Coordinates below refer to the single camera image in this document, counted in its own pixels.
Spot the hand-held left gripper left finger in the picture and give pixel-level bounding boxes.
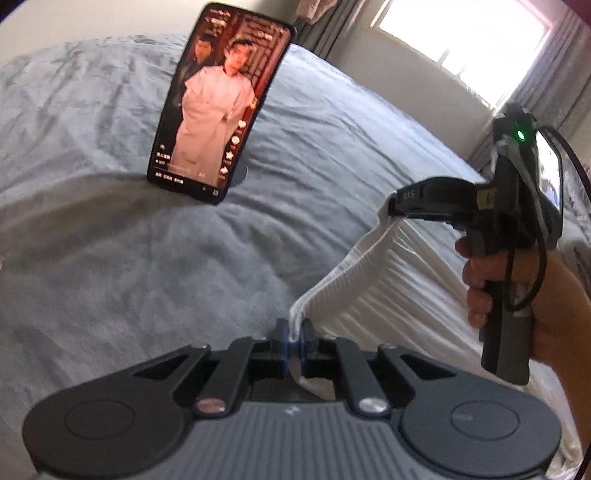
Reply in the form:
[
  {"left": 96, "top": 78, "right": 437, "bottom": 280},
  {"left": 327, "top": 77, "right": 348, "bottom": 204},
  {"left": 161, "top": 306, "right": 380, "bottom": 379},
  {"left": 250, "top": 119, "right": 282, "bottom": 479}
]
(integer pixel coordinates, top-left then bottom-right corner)
[{"left": 134, "top": 318, "right": 293, "bottom": 418}]

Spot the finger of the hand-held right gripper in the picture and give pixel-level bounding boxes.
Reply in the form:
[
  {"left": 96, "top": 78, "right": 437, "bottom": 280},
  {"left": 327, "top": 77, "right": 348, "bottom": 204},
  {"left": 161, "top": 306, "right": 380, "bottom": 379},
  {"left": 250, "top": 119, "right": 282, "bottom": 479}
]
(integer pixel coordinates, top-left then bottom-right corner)
[
  {"left": 397, "top": 179, "right": 478, "bottom": 211},
  {"left": 388, "top": 202, "right": 477, "bottom": 223}
]

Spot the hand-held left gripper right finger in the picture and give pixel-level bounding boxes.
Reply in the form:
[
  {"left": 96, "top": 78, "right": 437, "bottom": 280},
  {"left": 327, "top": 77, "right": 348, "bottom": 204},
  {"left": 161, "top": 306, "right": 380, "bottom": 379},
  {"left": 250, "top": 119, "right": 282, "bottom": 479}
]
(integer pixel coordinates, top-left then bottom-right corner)
[{"left": 295, "top": 319, "right": 455, "bottom": 418}]

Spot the white long-sleeved shirt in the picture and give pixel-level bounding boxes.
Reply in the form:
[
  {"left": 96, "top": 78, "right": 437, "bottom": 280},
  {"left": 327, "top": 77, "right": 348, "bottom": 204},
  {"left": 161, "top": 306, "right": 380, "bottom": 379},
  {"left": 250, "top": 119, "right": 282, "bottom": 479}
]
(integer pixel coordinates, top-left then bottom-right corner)
[{"left": 290, "top": 215, "right": 583, "bottom": 480}]

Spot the person's right forearm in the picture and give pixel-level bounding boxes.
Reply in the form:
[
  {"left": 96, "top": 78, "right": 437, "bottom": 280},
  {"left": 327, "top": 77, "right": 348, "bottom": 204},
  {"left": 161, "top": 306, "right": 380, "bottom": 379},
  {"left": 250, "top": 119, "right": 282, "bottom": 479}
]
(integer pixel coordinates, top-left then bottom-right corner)
[{"left": 556, "top": 323, "right": 591, "bottom": 480}]

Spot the person's right hand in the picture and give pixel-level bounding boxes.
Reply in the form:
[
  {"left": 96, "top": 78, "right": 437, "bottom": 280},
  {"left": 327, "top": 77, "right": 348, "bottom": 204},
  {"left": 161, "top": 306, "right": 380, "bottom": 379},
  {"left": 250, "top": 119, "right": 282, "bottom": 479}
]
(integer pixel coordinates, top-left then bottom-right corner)
[{"left": 455, "top": 235, "right": 591, "bottom": 361}]

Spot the grey curtain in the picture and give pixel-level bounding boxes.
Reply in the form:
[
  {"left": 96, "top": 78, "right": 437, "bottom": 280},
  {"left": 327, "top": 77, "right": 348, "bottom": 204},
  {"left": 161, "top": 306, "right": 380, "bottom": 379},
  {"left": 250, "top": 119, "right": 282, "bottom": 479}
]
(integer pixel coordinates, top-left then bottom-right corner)
[
  {"left": 295, "top": 0, "right": 394, "bottom": 62},
  {"left": 499, "top": 21, "right": 588, "bottom": 136}
]

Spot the window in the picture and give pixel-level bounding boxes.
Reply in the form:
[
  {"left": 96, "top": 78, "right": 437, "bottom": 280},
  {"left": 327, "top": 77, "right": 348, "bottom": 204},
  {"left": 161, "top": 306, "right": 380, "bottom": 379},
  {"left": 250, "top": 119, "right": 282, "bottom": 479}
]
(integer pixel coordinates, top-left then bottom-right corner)
[{"left": 376, "top": 0, "right": 561, "bottom": 80}]

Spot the pink hanging garment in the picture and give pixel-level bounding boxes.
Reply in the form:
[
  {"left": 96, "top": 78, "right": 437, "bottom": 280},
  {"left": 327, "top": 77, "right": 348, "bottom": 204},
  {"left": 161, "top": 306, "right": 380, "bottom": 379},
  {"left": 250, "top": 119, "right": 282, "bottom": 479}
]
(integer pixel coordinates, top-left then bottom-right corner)
[{"left": 295, "top": 0, "right": 341, "bottom": 21}]

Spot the black smartphone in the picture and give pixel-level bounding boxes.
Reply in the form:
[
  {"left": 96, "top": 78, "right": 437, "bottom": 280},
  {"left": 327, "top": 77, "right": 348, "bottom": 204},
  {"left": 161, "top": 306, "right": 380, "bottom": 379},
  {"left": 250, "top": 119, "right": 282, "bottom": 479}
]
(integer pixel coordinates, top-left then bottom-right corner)
[{"left": 147, "top": 2, "right": 297, "bottom": 205}]

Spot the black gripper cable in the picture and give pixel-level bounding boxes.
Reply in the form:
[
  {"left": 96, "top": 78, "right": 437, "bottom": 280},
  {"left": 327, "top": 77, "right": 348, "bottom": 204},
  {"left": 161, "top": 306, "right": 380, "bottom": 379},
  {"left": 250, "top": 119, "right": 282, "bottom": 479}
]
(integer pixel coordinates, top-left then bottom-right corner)
[{"left": 503, "top": 127, "right": 591, "bottom": 317}]

